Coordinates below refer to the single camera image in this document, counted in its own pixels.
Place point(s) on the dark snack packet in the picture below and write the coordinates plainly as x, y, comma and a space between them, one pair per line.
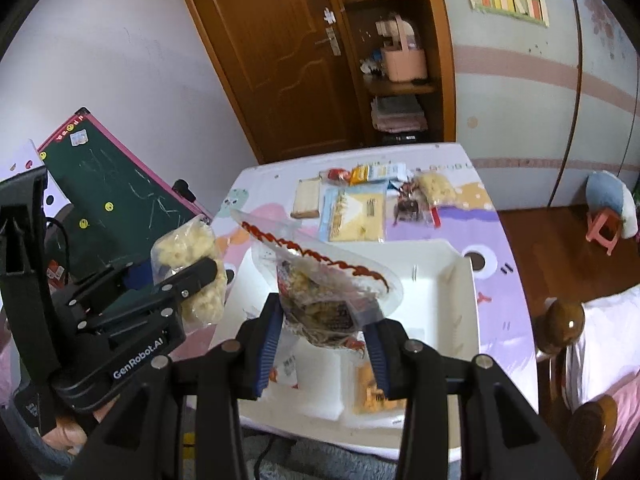
410, 207

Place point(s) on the small orange snack packet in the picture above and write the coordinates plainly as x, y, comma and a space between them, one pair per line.
360, 175

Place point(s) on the person's left hand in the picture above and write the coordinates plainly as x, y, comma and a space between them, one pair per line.
65, 435

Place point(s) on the white barcode snack packet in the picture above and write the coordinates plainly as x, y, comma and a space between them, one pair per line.
285, 365

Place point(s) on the white bedding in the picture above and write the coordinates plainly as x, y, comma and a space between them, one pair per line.
610, 340

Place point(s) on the green chalkboard with pink frame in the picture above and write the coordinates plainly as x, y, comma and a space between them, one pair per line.
115, 180

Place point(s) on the white dotted board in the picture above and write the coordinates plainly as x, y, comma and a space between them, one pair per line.
25, 160

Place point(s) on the white storage box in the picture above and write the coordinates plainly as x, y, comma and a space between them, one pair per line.
435, 310

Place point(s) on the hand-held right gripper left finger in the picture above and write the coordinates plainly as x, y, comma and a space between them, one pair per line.
267, 347

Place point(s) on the pink basket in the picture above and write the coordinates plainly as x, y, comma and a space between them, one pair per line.
405, 62

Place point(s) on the dark flat box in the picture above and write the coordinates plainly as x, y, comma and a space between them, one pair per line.
402, 138

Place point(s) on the wooden door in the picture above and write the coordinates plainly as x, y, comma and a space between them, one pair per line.
260, 60

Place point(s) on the clear bag of yellow puffs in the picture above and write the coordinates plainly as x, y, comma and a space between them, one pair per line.
190, 245
437, 187

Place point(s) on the clear red-edged snack bag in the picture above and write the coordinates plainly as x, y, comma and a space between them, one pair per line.
320, 290

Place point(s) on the printed tablecloth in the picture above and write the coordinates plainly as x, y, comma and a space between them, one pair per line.
500, 320

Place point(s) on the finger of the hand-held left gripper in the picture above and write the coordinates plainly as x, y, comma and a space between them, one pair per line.
110, 277
200, 275

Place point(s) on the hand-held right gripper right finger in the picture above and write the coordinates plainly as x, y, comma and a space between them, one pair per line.
377, 362

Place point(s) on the black chalkboard clip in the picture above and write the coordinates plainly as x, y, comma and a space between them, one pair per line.
182, 189

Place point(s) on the blue snack packet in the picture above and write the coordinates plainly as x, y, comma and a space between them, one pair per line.
387, 171

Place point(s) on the stack of folded towels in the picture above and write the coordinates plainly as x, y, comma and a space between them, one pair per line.
397, 112

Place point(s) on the wooden bed frame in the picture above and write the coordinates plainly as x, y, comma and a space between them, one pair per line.
562, 322

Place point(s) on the light blue cracker packet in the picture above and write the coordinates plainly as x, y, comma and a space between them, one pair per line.
355, 215

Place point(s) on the wrapped bread slice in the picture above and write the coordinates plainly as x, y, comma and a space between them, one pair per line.
306, 199

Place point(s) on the grey fuzzy rug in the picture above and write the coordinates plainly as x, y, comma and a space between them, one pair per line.
325, 465

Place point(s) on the wooden shelf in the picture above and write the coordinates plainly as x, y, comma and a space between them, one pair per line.
440, 60

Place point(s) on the pink stool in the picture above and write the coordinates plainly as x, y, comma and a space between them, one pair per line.
600, 230

